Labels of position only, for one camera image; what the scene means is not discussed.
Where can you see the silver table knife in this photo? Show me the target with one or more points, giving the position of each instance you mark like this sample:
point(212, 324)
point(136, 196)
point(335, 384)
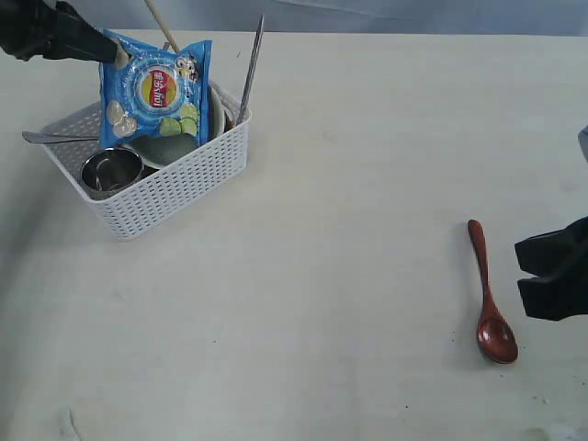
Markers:
point(251, 69)

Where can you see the white ceramic bowl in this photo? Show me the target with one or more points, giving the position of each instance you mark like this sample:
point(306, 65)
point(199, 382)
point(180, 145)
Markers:
point(159, 153)

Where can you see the blue chips bag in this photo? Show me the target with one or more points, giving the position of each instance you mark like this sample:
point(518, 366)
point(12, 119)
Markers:
point(150, 92)

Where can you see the white perforated plastic basket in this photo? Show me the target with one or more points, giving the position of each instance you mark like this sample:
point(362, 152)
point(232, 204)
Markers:
point(160, 195)

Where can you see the dark red wooden spoon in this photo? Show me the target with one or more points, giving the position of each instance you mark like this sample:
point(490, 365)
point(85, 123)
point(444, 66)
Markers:
point(494, 336)

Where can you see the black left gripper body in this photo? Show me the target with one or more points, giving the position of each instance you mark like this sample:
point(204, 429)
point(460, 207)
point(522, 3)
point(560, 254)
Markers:
point(27, 29)

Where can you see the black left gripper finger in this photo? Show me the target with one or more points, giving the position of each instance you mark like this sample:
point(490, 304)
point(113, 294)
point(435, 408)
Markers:
point(75, 39)

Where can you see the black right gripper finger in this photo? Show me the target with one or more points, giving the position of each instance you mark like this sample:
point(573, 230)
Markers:
point(554, 298)
point(541, 254)

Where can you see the light wooden chopstick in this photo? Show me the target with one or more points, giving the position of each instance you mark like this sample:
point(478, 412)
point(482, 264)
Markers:
point(159, 20)

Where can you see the stainless steel cup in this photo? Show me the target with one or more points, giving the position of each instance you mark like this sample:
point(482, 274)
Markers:
point(109, 171)

